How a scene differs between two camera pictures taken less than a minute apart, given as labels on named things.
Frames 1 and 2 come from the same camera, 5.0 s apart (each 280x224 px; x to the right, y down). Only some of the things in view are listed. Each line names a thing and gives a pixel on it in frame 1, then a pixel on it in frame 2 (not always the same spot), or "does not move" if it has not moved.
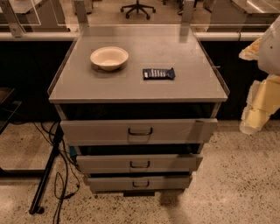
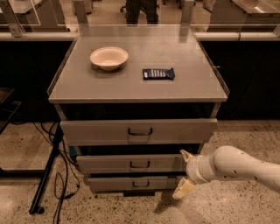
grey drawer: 137,163 does not move
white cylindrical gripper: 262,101 → 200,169
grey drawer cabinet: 136,103 does not move
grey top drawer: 140,132 does not move
